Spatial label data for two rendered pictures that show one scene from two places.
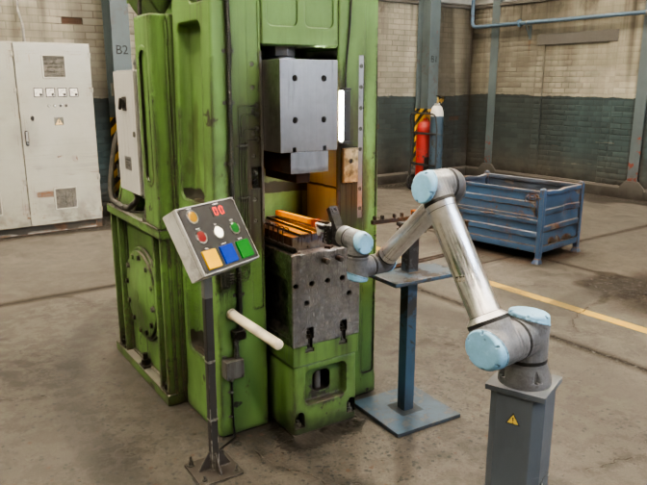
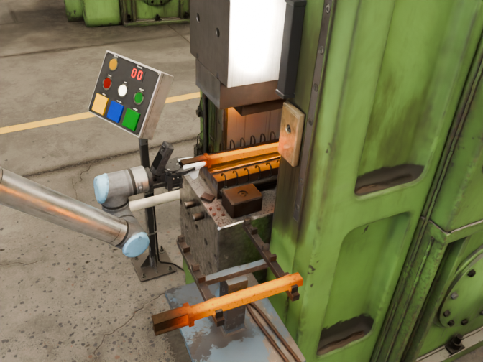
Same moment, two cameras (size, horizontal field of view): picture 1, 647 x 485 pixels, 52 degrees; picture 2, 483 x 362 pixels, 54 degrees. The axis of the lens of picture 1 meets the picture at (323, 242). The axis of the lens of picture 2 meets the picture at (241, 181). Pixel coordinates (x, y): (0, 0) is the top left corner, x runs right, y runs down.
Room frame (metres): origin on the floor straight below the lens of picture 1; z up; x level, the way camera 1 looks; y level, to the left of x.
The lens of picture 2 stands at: (3.22, -1.34, 1.95)
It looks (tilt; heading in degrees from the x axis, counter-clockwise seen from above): 35 degrees down; 95
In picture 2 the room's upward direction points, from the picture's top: 3 degrees clockwise
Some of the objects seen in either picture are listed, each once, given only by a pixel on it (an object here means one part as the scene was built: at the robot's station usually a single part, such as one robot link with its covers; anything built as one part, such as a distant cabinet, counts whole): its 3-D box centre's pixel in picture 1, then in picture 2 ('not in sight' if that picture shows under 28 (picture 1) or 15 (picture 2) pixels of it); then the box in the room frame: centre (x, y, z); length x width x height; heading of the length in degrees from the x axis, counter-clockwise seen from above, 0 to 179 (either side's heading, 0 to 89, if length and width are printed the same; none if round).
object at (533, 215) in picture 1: (509, 213); not in sight; (6.68, -1.93, 0.36); 1.20 x 0.80 x 0.72; 41
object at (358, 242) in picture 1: (357, 241); (114, 187); (2.70, -0.14, 1.01); 0.12 x 0.09 x 0.10; 33
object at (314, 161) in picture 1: (286, 158); (264, 74); (3.14, 0.18, 1.32); 0.42 x 0.20 x 0.10; 33
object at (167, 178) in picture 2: (335, 234); (163, 176); (2.84, -0.05, 1.01); 0.12 x 0.08 x 0.09; 33
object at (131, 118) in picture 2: (244, 248); (131, 119); (2.61, 0.32, 1.01); 0.07 x 0.05 x 0.07; 148
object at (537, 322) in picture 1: (526, 332); not in sight; (2.23, -0.73, 0.79); 0.17 x 0.15 x 0.18; 129
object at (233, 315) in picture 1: (254, 328); (157, 200); (2.70, 0.30, 0.62); 0.44 x 0.05 x 0.05; 33
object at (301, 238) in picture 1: (287, 231); (256, 163); (3.14, 0.18, 0.96); 0.42 x 0.20 x 0.09; 33
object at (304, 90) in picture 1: (293, 104); (277, 3); (3.17, 0.14, 1.56); 0.42 x 0.39 x 0.40; 33
